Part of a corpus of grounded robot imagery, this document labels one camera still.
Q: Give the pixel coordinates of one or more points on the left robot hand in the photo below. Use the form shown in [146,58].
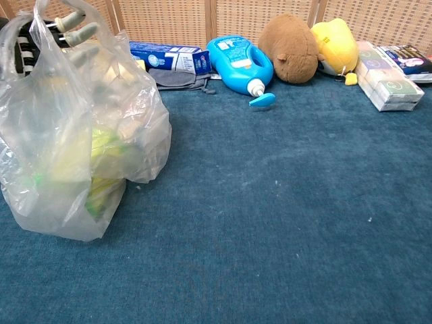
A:
[27,47]

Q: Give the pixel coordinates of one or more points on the clear plastic bag with items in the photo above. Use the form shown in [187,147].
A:
[77,141]

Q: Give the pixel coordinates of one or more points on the yellow sponge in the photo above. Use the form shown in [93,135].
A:
[141,65]

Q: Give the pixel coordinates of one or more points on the blue toothpaste box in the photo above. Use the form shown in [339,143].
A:
[168,57]

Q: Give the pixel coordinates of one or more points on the grey cloth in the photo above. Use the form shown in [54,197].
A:
[179,81]

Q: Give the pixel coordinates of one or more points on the wicker folding screen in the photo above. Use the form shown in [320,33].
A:
[236,20]

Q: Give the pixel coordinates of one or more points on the blue pump detergent bottle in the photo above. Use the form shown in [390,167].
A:
[239,65]

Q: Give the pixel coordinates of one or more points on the brown capybara plush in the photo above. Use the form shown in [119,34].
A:
[290,47]

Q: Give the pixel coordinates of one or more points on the blue carpet table cover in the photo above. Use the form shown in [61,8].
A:
[270,209]

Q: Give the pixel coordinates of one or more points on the yellow plush toy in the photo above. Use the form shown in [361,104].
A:
[337,44]

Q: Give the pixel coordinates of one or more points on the pastel tissue pack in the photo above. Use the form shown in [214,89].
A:
[388,84]

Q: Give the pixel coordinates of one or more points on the dark snack packet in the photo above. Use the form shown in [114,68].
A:
[411,62]

